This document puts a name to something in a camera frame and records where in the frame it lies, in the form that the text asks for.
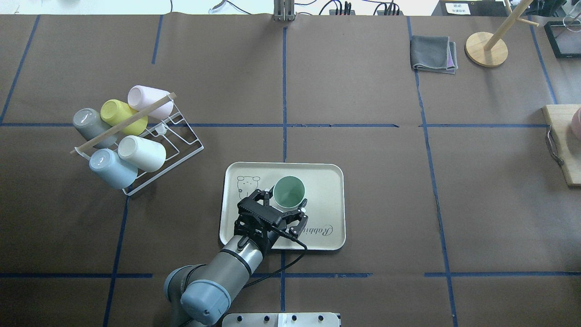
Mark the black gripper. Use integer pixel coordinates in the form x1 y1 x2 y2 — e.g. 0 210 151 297
234 189 308 255

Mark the mint green cup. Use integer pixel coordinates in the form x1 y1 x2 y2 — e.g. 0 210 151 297
272 176 305 210

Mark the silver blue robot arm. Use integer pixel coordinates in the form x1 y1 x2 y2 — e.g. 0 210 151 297
164 189 306 327

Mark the cream rabbit tray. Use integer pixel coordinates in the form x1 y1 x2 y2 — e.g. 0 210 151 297
219 162 346 250

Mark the white cup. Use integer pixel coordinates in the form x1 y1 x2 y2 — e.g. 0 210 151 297
118 136 167 172

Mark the pink cup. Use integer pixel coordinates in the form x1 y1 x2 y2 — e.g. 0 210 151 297
128 85 173 120

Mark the light blue cup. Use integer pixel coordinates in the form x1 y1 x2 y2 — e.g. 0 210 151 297
89 149 138 189

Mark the yellow cup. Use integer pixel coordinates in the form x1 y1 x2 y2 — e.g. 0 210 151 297
100 99 148 136

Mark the grey cup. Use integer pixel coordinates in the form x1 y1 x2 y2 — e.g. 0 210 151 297
73 108 111 141

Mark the black metal tray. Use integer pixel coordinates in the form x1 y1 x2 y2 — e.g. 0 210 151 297
544 21 581 59

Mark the folded grey cloth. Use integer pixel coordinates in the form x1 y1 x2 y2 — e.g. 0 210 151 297
409 35 458 74

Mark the black box with label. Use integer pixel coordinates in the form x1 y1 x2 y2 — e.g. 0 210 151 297
431 0 507 17

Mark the wooden mug tree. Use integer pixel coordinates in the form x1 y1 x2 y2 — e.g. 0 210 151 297
464 0 540 68

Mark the wooden cutting board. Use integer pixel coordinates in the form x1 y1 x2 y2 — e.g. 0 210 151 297
542 104 581 187

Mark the pink bowl with ice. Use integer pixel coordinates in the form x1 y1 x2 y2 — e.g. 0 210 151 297
570 107 581 140

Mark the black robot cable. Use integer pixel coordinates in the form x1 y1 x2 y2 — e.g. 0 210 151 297
243 227 308 287

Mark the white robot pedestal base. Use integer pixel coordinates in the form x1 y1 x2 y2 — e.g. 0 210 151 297
222 312 342 327

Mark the white wire cup rack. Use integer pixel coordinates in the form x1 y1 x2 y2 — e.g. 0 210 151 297
70 93 204 195

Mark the aluminium frame post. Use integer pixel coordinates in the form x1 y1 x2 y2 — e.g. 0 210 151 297
273 0 296 21

